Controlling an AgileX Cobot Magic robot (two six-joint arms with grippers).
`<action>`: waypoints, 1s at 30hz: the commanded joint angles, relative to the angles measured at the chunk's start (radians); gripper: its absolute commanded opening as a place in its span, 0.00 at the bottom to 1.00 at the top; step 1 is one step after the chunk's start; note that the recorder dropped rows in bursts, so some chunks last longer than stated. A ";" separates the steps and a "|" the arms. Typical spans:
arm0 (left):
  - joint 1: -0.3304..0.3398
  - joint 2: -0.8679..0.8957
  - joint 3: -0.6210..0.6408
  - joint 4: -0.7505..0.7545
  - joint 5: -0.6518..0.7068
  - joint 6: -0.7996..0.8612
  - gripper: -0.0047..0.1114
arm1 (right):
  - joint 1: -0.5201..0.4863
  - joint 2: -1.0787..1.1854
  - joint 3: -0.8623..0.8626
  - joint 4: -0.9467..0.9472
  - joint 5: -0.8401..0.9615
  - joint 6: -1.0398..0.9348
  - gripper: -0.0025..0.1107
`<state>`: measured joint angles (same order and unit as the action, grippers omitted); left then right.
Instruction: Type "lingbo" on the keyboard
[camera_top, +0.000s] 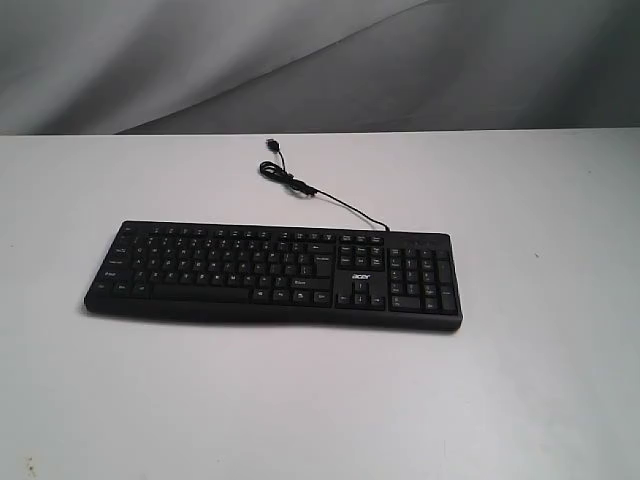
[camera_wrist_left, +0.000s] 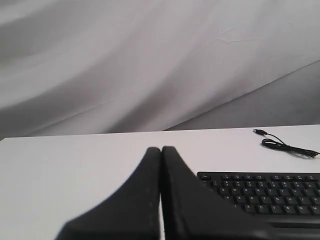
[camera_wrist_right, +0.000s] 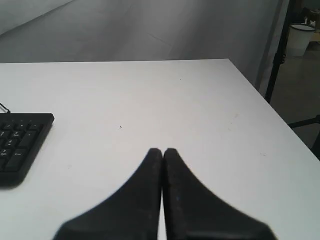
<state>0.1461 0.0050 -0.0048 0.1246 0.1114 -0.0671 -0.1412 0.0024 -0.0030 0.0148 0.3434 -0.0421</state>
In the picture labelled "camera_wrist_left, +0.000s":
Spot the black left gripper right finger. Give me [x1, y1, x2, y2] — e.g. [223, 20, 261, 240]
[161, 146, 277, 240]

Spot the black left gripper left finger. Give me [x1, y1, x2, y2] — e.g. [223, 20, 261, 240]
[56, 147, 161, 240]

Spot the black acer keyboard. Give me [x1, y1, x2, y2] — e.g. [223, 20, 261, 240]
[197, 171, 320, 229]

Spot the white backdrop cloth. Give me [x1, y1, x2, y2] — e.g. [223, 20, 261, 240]
[0, 0, 320, 138]

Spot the black USB cable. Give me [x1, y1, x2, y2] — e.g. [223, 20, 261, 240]
[253, 128, 320, 159]

